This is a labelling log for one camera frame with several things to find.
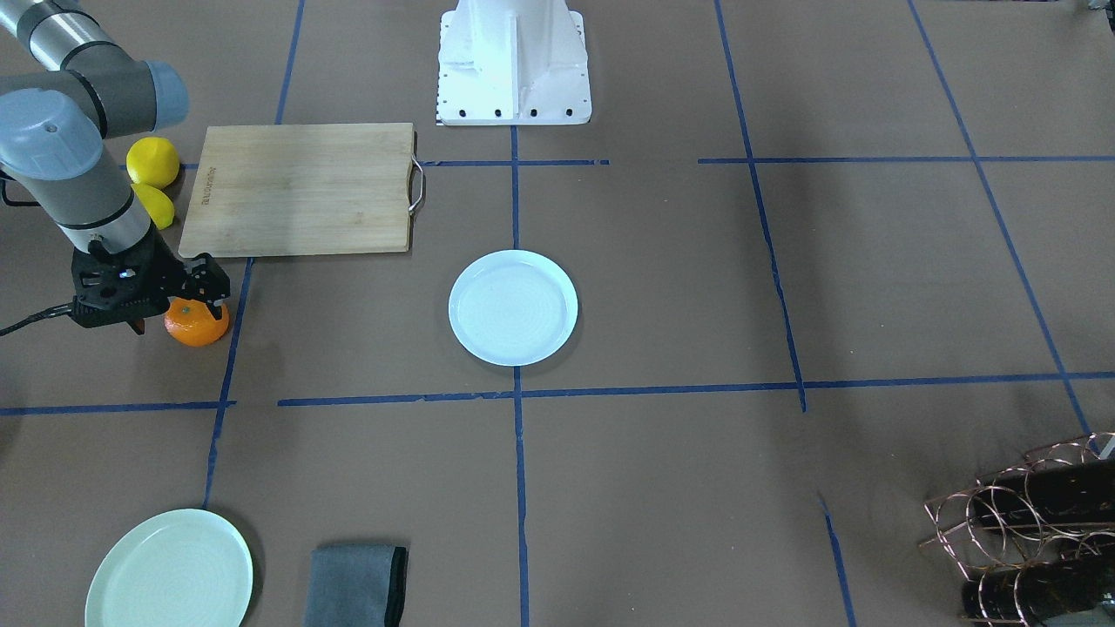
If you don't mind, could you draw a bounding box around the orange fruit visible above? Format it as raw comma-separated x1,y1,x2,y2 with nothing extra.
164,298,231,347

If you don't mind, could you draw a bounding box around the light blue plate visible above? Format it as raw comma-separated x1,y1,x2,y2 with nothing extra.
449,249,580,367

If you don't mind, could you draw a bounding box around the pale green plate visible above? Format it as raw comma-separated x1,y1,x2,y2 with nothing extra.
84,509,254,626

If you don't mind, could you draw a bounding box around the wooden cutting board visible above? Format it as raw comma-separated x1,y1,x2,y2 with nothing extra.
178,123,425,258

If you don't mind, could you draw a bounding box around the upper yellow lemon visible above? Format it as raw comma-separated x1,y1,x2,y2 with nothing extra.
125,138,182,189

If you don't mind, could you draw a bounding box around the folded dark grey cloth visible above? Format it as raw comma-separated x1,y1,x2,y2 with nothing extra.
302,543,409,626

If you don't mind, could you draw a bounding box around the back brown wine bottle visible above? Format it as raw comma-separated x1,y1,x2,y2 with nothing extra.
961,556,1114,626

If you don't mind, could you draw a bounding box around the white camera stand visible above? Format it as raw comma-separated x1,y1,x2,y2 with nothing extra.
436,1,593,126

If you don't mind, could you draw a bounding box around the copper wire bottle rack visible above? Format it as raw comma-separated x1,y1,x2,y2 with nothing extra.
922,432,1114,626

